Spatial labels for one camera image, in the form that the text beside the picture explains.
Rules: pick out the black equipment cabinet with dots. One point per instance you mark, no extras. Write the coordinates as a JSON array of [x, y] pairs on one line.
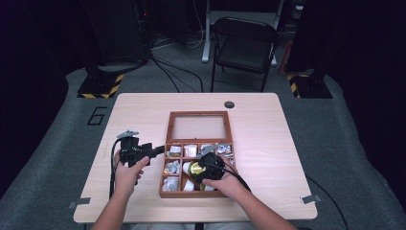
[[121, 28]]

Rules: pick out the person's right hand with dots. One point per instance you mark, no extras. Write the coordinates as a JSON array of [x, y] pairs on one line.
[[228, 185]]

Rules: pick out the grey tape strip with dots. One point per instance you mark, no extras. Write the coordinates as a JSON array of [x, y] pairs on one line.
[[79, 202], [311, 199]]

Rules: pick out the white and yellow packet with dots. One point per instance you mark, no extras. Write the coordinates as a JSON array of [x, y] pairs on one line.
[[174, 150]]

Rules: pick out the black folding chair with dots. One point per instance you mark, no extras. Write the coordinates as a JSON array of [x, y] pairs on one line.
[[244, 48]]

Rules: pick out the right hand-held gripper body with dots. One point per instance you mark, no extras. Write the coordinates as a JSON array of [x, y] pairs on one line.
[[212, 167]]

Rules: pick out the person's left hand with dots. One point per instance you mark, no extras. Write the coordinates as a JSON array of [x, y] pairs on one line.
[[127, 179]]

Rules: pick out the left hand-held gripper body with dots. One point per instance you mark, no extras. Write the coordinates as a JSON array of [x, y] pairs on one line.
[[130, 151]]

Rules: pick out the black stand with striped base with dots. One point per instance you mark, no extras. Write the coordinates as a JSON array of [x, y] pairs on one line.
[[311, 86], [100, 84]]

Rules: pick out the green-lidded small cup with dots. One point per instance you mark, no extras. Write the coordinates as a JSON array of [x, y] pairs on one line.
[[202, 187]]

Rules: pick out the wooden box with glass lid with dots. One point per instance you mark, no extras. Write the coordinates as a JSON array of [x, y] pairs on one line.
[[172, 127]]

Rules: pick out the red object by stand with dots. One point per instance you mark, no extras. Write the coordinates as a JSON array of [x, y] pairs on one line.
[[285, 59]]

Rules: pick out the small white cup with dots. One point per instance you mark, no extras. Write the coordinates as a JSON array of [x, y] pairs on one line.
[[186, 166], [209, 188], [190, 150], [188, 185]]

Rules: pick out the dark table grommet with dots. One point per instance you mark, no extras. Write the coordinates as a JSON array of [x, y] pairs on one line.
[[229, 104]]

